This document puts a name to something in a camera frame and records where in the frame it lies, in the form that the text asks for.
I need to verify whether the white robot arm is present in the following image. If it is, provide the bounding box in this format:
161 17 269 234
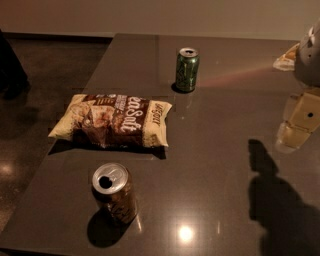
273 20 320 153

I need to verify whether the sea salt chips bag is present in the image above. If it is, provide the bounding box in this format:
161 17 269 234
49 94 172 148

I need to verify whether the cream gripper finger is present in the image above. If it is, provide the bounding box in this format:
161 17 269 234
273 43 300 71
276 89 320 153

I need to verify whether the green soda can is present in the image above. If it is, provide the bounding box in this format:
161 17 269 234
175 47 200 93

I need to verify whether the dark object at left edge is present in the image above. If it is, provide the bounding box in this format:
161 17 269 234
0 30 29 100

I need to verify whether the orange soda can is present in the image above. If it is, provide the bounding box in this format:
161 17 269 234
91 163 137 225

